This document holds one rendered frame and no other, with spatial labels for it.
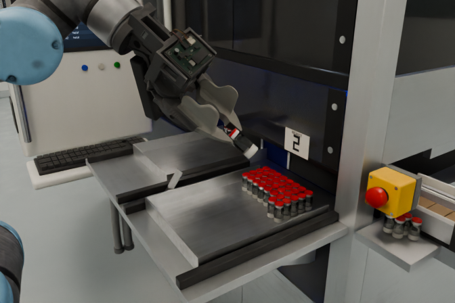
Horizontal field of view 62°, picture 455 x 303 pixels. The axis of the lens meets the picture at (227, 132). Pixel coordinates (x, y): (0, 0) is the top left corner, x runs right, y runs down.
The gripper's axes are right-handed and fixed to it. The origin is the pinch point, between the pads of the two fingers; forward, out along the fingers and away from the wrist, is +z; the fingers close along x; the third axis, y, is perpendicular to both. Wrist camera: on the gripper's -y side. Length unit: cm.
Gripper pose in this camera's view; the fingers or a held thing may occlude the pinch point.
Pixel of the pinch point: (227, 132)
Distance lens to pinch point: 55.7
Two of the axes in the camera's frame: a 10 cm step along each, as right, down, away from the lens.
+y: 4.2, -4.1, -8.1
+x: 5.4, -6.1, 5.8
